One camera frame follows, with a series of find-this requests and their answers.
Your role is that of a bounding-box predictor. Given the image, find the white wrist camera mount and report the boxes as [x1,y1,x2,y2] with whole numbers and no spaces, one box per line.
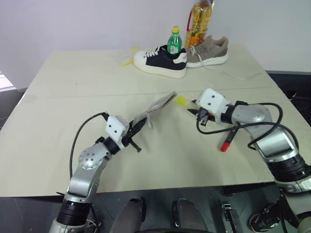
[105,116,131,149]
[197,88,230,125]

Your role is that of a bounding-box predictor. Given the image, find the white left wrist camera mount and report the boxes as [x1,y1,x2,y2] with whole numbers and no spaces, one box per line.
[105,116,131,149]

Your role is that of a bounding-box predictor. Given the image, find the black shoe with white laces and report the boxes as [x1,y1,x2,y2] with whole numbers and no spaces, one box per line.
[248,203,281,232]

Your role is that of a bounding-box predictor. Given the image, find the taupe suede sneaker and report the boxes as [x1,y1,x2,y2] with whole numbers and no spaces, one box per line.
[185,35,230,68]

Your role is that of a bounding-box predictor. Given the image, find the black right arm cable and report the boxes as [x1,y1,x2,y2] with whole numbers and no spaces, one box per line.
[196,102,285,149]

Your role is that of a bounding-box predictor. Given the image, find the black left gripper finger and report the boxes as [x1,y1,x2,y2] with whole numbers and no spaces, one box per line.
[132,116,150,130]
[130,119,151,138]

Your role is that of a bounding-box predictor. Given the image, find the black metal bracket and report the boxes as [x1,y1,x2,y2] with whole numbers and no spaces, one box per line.
[221,201,241,230]

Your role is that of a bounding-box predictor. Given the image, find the large cooking oil bottle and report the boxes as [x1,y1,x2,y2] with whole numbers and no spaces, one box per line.
[184,0,217,50]

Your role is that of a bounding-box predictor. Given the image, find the yellow highlighter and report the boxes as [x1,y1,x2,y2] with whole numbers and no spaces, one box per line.
[175,95,199,110]

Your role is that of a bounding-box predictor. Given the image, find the green plastic soda bottle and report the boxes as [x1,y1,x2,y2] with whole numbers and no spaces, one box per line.
[167,26,183,60]

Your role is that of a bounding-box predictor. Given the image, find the red marker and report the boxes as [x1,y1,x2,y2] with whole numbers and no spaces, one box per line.
[220,128,237,152]

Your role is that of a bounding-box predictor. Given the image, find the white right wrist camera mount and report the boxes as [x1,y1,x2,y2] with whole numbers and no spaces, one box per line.
[197,88,230,125]

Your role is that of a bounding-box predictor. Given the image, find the black and white sneaker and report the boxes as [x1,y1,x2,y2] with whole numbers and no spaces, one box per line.
[133,44,188,79]

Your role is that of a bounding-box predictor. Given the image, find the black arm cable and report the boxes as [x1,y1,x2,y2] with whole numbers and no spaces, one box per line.
[196,102,285,149]
[69,112,109,182]

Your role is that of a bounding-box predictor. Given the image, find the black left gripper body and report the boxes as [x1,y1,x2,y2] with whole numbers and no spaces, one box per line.
[122,121,142,153]

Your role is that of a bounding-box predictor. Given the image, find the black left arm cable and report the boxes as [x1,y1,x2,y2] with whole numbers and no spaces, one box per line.
[69,112,109,182]

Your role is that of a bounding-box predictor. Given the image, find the clear grid pouch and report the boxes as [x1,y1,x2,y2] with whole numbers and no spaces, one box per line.
[132,91,178,129]

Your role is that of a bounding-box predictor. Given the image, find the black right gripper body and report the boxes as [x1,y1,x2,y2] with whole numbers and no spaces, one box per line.
[195,107,216,127]

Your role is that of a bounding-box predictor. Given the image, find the dark rounded shape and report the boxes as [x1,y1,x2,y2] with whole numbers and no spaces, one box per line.
[116,197,147,233]

